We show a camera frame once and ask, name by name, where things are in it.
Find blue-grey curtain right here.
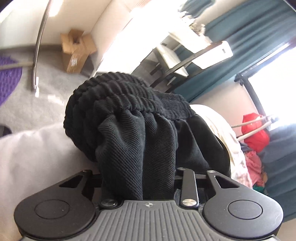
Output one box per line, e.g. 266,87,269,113
258,124,296,222

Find pastel bed sheet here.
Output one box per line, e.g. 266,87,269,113
1,104,253,240

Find black pants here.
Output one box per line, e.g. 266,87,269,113
64,72,231,200

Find cardboard box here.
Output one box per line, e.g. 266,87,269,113
60,29,97,73

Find white chair black frame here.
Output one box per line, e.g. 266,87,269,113
150,41,233,93

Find white desk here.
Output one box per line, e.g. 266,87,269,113
95,1,209,74

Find green garment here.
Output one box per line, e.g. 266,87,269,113
253,184,268,195

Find pink garment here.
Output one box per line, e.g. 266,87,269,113
244,151,268,187

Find garment steamer stand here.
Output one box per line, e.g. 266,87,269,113
231,116,278,142

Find chrome curved pole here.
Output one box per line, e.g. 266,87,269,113
32,0,52,93

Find window frame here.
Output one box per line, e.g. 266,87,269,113
234,39,295,115

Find purple floor mat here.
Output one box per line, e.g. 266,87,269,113
0,67,23,105

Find teal curtain left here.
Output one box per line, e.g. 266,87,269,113
174,0,295,102

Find red garment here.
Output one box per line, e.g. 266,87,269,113
241,112,271,153

